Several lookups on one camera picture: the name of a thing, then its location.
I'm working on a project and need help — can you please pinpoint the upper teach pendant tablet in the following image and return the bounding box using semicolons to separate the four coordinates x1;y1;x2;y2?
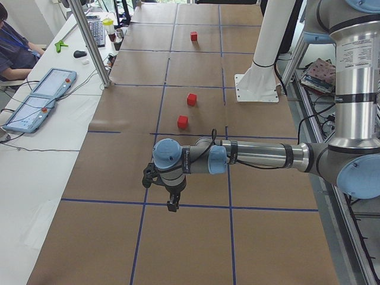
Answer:
31;68;77;99

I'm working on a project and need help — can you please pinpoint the green plastic clamp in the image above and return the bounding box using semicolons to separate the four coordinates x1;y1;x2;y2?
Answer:
55;40;68;53

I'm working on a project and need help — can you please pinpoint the aluminium frame post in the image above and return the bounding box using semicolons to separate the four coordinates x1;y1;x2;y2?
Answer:
68;0;111;88

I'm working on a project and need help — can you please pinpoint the metal cup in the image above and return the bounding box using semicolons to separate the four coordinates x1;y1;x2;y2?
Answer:
115;28;124;41

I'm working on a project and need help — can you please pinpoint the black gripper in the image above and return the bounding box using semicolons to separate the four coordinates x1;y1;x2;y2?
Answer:
167;191;181;211

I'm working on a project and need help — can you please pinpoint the teach pendant tablet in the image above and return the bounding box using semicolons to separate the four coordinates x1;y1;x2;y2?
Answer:
31;68;77;99
3;94;56;134

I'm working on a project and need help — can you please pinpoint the lower teach pendant tablet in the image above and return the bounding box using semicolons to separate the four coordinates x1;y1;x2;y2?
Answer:
3;94;56;134

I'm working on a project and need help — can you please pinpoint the person in dark shirt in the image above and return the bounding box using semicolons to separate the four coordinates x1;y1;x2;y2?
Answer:
0;4;45;81

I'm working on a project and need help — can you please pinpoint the cup with yellow lid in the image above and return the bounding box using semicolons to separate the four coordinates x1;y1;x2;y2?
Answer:
102;18;115;35

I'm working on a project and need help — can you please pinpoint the black keyboard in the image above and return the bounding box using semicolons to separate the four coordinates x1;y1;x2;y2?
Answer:
88;20;106;48

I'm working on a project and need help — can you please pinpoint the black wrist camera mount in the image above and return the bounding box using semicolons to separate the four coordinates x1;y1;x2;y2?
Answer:
142;162;163;188

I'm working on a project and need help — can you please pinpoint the black computer mouse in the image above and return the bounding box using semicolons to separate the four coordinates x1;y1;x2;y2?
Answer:
73;50;87;58

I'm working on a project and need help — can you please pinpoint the brown paper table cover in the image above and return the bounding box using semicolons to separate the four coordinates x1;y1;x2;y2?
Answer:
28;4;338;284

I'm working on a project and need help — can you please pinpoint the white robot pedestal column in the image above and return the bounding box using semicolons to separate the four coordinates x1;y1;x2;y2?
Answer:
235;0;296;103

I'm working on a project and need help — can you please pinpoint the red cube block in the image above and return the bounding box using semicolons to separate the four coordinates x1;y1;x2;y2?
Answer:
186;93;197;106
177;115;189;129
190;31;198;42

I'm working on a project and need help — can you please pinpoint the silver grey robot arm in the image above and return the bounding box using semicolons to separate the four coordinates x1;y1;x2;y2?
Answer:
142;1;379;211

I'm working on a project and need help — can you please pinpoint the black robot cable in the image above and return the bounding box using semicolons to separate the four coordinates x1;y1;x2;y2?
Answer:
204;128;293;170

